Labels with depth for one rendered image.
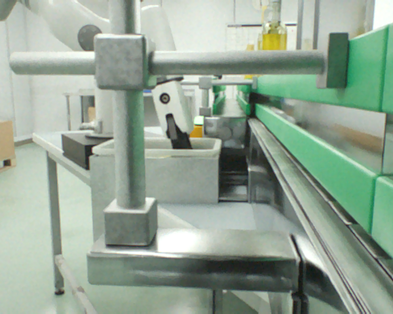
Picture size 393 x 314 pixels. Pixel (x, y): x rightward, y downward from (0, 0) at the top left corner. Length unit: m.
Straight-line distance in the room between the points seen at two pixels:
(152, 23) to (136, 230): 0.55
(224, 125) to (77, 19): 0.35
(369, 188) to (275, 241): 0.07
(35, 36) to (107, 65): 7.45
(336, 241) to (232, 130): 0.68
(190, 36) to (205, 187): 6.29
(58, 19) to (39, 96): 6.86
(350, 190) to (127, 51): 0.12
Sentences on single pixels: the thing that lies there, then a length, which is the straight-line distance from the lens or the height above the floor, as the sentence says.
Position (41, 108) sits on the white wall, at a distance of 7.60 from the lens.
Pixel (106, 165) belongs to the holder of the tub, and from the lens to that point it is 0.69.
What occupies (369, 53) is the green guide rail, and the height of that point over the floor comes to 0.96.
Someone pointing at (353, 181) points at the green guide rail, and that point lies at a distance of 0.19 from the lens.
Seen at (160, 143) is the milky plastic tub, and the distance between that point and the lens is 0.83.
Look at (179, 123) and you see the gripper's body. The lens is 0.70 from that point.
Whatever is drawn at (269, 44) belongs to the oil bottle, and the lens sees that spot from 0.95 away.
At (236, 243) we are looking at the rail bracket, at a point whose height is 0.86.
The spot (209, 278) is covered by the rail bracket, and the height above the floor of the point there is 0.85.
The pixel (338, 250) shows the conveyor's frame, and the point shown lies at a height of 0.88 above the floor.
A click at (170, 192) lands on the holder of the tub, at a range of 0.68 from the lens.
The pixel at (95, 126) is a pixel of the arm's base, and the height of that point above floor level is 0.84.
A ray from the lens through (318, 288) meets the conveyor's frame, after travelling 0.17.
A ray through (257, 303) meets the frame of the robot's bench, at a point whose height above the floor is 0.67.
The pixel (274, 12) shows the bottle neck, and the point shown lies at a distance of 0.98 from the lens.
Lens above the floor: 0.94
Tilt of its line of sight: 10 degrees down
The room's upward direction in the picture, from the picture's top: straight up
